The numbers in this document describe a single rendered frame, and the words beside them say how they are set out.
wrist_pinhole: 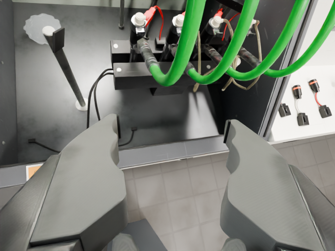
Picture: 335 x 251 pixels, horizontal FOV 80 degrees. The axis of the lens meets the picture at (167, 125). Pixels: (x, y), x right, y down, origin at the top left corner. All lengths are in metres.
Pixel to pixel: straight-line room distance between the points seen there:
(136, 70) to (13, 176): 0.35
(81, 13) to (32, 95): 0.31
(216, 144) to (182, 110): 0.18
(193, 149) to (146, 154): 0.12
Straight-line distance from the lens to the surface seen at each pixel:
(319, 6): 0.60
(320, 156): 2.31
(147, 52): 0.34
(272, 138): 0.63
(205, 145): 0.54
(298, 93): 0.71
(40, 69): 0.71
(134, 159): 0.49
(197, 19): 0.18
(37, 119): 0.66
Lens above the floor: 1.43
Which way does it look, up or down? 71 degrees down
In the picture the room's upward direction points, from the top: 49 degrees clockwise
